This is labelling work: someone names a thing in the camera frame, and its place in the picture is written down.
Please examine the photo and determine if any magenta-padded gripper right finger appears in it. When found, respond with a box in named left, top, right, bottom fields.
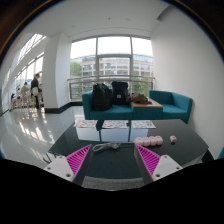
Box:
left=133, top=143, right=184, bottom=186

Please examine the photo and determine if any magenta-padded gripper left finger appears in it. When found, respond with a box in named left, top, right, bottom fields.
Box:
left=43, top=143, right=93, bottom=186

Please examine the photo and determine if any small sticker sheet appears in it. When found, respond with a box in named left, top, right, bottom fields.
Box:
left=75, top=119, right=99, bottom=129

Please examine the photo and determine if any teal chair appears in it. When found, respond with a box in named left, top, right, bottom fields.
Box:
left=217, top=145, right=224, bottom=160

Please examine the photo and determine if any colourful sticker sheet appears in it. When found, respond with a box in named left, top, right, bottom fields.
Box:
left=101, top=119, right=129, bottom=130

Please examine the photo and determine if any brown jacket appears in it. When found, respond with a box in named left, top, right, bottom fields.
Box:
left=127, top=92, right=152, bottom=105

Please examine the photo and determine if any black plastic bag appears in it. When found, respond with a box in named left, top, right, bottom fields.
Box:
left=91, top=82, right=114, bottom=112

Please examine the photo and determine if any person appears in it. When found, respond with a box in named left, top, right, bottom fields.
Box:
left=19, top=81, right=32, bottom=108
left=30, top=73, right=43, bottom=110

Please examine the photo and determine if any black backpack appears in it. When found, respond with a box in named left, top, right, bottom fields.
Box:
left=110, top=80, right=130, bottom=106

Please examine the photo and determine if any metal window railing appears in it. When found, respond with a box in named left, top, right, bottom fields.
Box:
left=67, top=74, right=156, bottom=102

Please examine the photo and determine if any grey cable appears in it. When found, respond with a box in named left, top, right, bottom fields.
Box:
left=91, top=141, right=122, bottom=152

